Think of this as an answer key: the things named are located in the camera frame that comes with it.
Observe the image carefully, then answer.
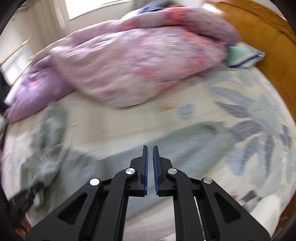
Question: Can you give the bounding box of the grey sweater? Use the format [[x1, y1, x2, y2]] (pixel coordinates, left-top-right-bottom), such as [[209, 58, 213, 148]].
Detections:
[[21, 104, 234, 218]]

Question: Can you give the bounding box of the floral bed sheet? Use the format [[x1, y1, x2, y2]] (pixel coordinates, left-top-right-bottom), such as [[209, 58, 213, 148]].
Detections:
[[1, 66, 295, 234]]

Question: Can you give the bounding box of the purple floral quilt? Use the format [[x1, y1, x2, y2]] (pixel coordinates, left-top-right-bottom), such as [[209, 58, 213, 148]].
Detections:
[[5, 6, 240, 123]]

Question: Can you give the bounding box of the green blue pillow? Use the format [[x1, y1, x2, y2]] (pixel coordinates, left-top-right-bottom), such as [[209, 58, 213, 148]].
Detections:
[[224, 42, 265, 69]]

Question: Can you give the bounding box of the wooden headboard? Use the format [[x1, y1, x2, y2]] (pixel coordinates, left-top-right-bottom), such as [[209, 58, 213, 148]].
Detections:
[[208, 1, 296, 103]]

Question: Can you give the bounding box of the window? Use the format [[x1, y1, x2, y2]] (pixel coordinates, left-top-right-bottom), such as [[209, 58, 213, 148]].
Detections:
[[65, 0, 131, 20]]

